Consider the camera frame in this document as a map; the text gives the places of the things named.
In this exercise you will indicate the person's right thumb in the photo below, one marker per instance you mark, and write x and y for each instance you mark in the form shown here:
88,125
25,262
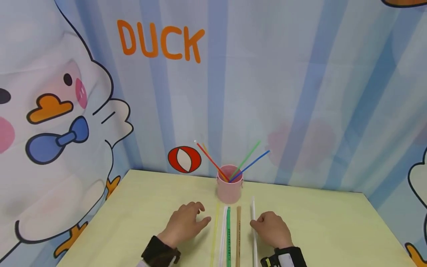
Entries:
255,223

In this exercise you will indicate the person's left fingers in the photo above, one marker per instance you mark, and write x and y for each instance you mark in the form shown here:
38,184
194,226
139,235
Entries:
195,207

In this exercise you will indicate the yellow straw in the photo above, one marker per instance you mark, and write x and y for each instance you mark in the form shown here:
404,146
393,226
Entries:
214,237

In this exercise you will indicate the pink cup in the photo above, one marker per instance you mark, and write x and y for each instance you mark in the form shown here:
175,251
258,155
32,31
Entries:
229,189

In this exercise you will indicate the white straw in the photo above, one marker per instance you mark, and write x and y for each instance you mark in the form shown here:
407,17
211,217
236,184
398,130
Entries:
223,237

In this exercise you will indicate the red straw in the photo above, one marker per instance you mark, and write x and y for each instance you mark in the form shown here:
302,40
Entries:
211,161

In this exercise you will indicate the blue straw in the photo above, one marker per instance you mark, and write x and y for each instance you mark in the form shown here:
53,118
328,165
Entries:
252,163

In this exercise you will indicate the clear straw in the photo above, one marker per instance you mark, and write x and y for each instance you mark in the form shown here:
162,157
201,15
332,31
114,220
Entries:
254,211

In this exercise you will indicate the person's right hand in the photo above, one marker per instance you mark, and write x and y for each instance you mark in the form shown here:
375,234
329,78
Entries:
273,230

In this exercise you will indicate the person's right fingers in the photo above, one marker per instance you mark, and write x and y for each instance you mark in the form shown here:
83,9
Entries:
264,216

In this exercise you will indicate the orange straw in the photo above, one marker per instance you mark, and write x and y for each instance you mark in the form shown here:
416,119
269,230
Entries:
209,155

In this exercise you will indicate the brown paper straw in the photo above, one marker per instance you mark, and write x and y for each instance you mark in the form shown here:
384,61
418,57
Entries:
238,237

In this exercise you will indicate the black wrist band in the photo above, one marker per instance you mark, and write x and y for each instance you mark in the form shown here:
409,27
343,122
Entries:
160,253
284,257

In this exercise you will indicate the person's left hand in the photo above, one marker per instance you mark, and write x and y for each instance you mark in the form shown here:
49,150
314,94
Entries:
182,224

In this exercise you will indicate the green wrapped straw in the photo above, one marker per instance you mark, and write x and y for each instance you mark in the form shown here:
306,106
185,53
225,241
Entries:
228,237

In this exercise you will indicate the person's left thumb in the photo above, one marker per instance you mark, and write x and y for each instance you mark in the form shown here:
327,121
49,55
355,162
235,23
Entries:
203,221

